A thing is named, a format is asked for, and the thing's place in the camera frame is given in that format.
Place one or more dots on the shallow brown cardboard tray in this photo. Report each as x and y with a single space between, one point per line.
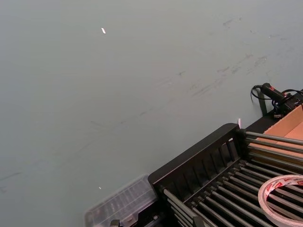
291 123

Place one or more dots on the roll of white tape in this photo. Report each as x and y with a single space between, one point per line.
265 196

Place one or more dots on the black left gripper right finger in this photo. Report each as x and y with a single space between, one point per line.
198 222

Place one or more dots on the plain pale wall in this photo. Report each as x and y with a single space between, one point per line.
94 94

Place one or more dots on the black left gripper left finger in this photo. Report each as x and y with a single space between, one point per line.
115 223

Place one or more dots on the black rack with steel bars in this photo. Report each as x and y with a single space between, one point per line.
213 165

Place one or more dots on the clear plastic case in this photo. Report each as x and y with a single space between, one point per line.
123 203

